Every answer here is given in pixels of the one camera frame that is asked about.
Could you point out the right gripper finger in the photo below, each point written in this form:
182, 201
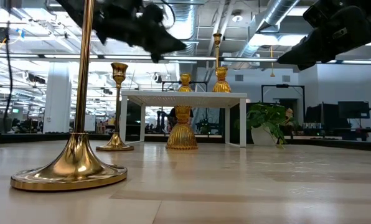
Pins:
310, 62
307, 48

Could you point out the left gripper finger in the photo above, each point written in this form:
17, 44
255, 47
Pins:
171, 47
170, 36

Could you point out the amber glass candle holder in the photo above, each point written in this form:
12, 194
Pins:
221, 85
185, 85
181, 133

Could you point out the short brass candlestick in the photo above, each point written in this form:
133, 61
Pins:
115, 143

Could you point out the medium brass candlestick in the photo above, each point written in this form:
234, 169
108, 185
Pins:
76, 161

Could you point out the black computer monitor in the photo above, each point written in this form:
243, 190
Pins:
321, 113
353, 109

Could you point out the white perforated metal shelf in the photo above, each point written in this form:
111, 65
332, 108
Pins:
204, 99

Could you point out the green plant in white pot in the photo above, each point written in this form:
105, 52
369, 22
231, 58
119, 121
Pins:
261, 135

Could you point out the black gantry frame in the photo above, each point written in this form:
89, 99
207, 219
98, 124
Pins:
282, 86

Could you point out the black aluminium table frame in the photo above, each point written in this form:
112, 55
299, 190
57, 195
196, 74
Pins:
33, 137

